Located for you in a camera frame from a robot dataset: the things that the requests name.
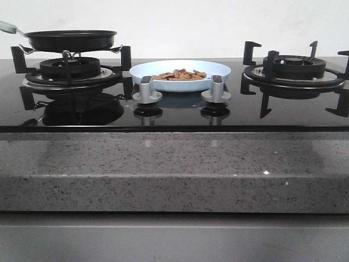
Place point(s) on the brown meat pieces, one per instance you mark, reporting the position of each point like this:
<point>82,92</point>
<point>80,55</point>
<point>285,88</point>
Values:
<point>180,75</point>

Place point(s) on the black frying pan green handle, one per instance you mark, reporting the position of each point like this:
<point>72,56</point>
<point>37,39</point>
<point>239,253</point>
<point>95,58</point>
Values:
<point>65,40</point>

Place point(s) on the silver stove knob near pan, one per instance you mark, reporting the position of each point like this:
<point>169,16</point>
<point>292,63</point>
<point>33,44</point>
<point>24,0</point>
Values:
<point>147,94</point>

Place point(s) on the silver stove knob far side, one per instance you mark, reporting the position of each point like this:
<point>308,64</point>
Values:
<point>216,94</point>

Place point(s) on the black gas burner under pan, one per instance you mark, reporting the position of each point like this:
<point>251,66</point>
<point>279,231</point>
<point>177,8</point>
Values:
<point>70,73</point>

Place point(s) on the black gas burner without pan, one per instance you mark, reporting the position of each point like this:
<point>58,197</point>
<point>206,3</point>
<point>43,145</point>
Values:
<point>292,77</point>

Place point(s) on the black glass stove top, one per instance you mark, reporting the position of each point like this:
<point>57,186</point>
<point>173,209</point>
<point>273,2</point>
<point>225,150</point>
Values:
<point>252,108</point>

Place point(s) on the grey cabinet front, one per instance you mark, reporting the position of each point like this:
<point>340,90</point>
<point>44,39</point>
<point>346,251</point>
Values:
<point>172,237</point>

